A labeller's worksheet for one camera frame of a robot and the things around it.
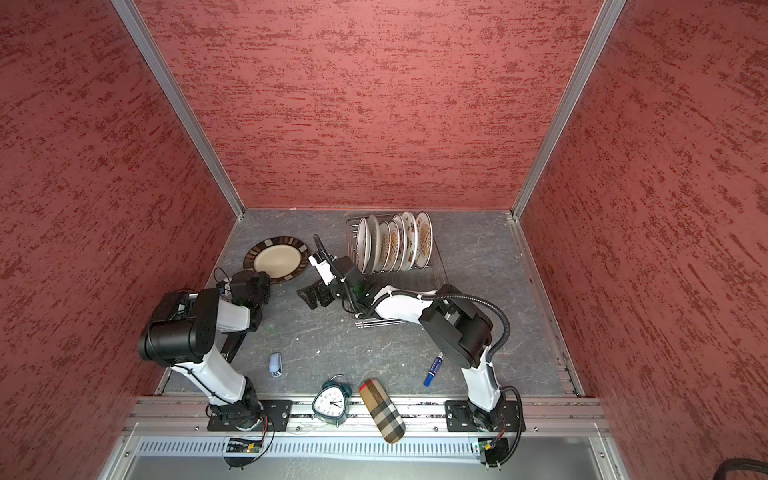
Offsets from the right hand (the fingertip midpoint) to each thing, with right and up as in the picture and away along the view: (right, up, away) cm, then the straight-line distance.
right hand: (309, 289), depth 85 cm
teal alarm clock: (+9, -26, -12) cm, 30 cm away
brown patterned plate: (+34, +14, +5) cm, 37 cm away
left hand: (-17, +3, +13) cm, 22 cm away
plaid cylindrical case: (+22, -29, -13) cm, 38 cm away
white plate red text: (+14, +13, +16) cm, 25 cm away
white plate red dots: (+27, +21, +12) cm, 36 cm away
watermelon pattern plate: (+30, +14, +11) cm, 35 cm away
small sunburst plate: (+22, +12, +6) cm, 26 cm away
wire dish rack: (+39, +1, +18) cm, 43 cm away
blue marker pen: (+36, -22, -4) cm, 42 cm away
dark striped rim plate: (-15, +8, +20) cm, 26 cm away
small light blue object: (-8, -20, -6) cm, 22 cm away
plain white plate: (+18, +13, +7) cm, 23 cm away
